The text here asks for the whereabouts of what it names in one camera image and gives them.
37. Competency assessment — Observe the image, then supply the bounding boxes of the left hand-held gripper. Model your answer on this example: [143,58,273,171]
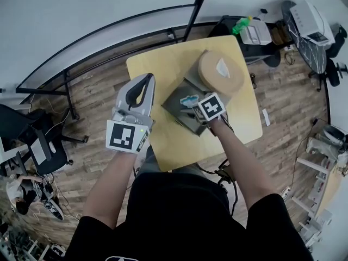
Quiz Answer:
[105,73,157,155]

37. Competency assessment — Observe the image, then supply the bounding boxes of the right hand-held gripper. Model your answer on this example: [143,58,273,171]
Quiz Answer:
[191,92,227,124]

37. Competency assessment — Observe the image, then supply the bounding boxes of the blue and white item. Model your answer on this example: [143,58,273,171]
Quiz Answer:
[179,96,199,107]

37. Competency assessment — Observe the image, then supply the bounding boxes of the grey cardboard box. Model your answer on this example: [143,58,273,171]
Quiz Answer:
[160,49,235,137]

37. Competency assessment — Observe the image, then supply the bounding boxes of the person's left forearm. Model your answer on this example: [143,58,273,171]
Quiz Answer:
[81,145,137,230]

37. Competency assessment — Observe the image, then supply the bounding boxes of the person's right forearm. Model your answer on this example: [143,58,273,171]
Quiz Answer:
[208,118,281,230]

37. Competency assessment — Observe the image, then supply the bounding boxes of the round tan cardboard cylinder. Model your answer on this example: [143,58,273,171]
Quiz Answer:
[197,51,245,95]

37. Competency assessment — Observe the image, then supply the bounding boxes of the white crumpled paper piece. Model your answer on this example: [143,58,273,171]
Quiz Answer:
[215,59,231,79]

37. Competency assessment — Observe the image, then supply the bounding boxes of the person's grey trousers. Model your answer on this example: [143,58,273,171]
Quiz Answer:
[135,145,208,179]

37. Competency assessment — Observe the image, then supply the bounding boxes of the black low cabinet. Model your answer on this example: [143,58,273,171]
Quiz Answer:
[208,15,282,67]

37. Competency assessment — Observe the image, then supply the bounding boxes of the green plastic bottle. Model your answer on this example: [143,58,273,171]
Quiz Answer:
[231,15,254,35]

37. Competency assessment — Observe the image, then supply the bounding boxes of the white rectangular appliance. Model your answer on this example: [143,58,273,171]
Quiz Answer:
[240,18,273,46]

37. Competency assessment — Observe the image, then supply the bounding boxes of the black metal pole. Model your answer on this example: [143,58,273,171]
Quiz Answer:
[183,0,213,42]

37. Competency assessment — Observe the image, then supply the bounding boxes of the black office chair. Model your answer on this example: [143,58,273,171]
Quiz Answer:
[0,103,90,177]
[308,23,348,92]

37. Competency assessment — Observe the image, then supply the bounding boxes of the person's black shirt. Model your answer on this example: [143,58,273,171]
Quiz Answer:
[64,170,314,261]

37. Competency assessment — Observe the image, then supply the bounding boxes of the grey white machine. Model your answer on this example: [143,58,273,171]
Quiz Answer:
[306,125,348,158]

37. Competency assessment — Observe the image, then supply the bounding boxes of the white shelf rack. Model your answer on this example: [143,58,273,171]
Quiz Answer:
[291,156,348,251]

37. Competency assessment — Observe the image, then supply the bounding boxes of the white boxy device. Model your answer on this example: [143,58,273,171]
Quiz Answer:
[289,1,337,47]

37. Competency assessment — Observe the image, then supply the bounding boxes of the black metal rail frame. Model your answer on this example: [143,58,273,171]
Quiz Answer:
[15,3,197,120]

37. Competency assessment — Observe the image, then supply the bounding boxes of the black cable bundle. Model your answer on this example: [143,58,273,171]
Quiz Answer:
[200,158,240,218]

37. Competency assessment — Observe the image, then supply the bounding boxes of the coiled dark cable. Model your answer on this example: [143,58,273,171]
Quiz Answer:
[283,51,296,65]

